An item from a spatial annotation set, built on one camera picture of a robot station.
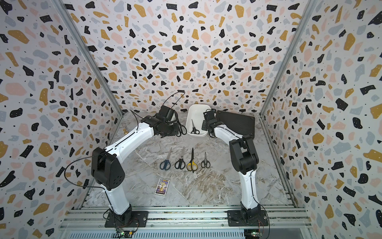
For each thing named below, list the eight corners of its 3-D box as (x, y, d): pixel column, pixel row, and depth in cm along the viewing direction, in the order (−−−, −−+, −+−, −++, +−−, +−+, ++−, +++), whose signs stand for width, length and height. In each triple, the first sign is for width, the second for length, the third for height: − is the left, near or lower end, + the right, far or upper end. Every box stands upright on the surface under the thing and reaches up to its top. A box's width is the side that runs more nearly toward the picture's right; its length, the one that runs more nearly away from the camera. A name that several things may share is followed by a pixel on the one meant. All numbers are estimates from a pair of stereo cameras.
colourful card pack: (155, 194, 84) (154, 192, 82) (159, 179, 89) (159, 177, 88) (165, 195, 84) (165, 194, 82) (169, 180, 89) (169, 179, 87)
